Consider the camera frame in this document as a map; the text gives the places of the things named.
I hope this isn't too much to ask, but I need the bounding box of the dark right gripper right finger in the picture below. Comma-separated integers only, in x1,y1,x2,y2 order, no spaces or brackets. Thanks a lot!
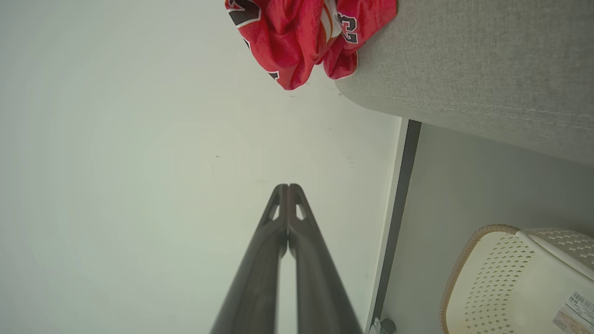
288,184,363,334

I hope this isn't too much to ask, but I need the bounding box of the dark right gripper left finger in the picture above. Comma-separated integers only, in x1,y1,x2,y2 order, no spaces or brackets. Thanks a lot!
210,184,289,334

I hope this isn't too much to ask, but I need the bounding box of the red jersey with black numbers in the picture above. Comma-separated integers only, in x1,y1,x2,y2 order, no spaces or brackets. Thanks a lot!
225,0,398,91

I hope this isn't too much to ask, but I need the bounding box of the cream perforated laundry basket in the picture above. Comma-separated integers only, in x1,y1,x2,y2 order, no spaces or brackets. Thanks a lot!
440,225,594,334

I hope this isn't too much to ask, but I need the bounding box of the grey metal stand with caster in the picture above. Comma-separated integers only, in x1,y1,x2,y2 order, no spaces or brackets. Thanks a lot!
371,317,397,334

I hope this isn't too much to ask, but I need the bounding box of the white barcode sticker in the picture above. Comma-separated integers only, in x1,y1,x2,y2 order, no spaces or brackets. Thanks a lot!
551,291,594,334

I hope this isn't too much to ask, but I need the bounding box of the grey fabric sofa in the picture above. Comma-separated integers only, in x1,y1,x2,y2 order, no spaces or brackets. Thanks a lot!
334,0,594,167

